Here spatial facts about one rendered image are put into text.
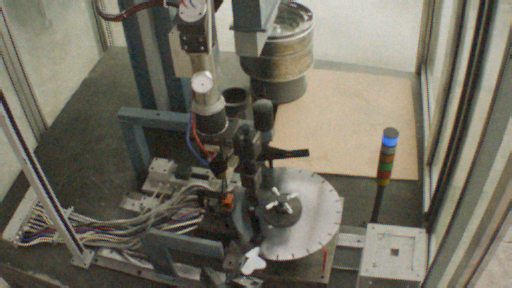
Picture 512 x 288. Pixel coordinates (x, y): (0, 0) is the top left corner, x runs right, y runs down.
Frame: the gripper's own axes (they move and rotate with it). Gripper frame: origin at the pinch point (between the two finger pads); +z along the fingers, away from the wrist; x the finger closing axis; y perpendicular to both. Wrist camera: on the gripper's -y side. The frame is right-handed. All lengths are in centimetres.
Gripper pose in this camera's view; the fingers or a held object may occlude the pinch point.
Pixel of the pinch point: (250, 269)
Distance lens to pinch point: 134.0
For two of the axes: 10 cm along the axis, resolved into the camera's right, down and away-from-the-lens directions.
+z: 4.3, -1.6, 8.9
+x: 2.2, -9.4, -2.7
